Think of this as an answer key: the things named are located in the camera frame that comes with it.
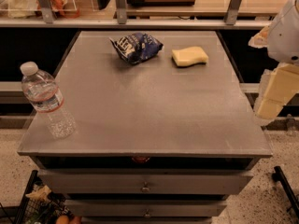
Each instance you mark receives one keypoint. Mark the yellow sponge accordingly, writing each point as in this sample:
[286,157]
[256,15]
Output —
[189,56]

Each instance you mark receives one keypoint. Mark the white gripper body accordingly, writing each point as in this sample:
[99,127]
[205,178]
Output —
[285,39]

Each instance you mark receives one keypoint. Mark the grey metal shelf rail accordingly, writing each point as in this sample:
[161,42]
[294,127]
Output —
[142,24]

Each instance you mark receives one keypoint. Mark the grey drawer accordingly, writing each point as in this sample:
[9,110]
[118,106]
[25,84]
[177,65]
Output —
[201,182]
[145,208]

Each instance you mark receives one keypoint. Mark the clear plastic bin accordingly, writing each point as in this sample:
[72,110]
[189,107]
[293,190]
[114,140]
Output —
[18,9]

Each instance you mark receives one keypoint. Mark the lower grey drawer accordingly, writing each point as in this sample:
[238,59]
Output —
[145,208]

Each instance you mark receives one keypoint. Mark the grey drawer cabinet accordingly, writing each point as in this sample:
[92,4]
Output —
[152,117]

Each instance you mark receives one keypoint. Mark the upper grey drawer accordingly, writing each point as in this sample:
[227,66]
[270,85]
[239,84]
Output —
[201,182]

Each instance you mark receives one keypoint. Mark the blue chip bag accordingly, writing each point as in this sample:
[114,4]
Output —
[137,47]

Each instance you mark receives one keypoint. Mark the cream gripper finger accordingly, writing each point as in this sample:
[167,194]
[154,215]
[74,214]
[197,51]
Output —
[259,40]
[276,89]

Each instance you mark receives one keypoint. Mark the clear plastic water bottle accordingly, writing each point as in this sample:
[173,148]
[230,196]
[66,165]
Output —
[44,94]

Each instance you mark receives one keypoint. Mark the black metal floor frame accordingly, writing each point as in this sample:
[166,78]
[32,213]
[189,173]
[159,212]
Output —
[278,176]

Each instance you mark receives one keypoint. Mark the black wire basket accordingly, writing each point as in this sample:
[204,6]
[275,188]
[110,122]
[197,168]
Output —
[39,205]

